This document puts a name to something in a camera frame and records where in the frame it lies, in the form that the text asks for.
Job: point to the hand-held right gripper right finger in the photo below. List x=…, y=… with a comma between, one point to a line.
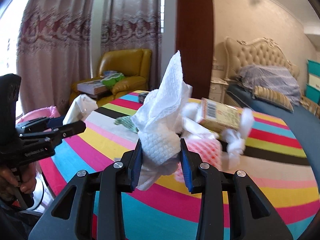
x=186, y=166

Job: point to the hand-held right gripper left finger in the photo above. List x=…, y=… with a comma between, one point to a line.
x=136, y=166

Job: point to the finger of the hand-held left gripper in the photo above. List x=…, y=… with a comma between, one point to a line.
x=75, y=128
x=53, y=122

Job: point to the white plastic bag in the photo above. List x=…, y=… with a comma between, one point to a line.
x=78, y=108

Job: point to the white paper tissue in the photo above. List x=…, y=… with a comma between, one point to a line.
x=162, y=120

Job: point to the yellow medicine box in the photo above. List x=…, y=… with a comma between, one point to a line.
x=220, y=115

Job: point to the person's left hand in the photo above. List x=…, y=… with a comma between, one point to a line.
x=26, y=183

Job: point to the pink bin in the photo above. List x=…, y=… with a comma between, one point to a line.
x=37, y=116

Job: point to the pink foam fruit net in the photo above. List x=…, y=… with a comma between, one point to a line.
x=205, y=152

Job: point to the crumpled white paper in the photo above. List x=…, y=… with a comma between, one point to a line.
x=197, y=130

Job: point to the green patterned packet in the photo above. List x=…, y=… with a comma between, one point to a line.
x=126, y=125

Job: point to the flat white cardboard box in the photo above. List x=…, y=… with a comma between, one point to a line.
x=91, y=86

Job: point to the green bag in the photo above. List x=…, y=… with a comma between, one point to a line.
x=113, y=81

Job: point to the light blue packet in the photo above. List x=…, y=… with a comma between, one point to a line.
x=111, y=73

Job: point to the small dark box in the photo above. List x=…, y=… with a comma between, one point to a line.
x=143, y=97

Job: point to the pink lace curtain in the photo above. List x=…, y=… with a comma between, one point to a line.
x=57, y=50
x=132, y=17

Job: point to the yellow leather armchair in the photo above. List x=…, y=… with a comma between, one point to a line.
x=125, y=62

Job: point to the cream nightstand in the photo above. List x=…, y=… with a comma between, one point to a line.
x=217, y=85

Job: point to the striped pillow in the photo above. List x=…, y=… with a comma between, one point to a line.
x=273, y=97

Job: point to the blue bed mattress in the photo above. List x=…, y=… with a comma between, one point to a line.
x=297, y=125

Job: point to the grey blue blanket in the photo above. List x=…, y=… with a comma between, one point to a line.
x=272, y=76

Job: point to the brown wooden pillar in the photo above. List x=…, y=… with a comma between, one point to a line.
x=195, y=35

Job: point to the cream tufted headboard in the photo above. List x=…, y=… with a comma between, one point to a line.
x=260, y=52

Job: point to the teal storage boxes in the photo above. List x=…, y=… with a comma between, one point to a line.
x=313, y=80

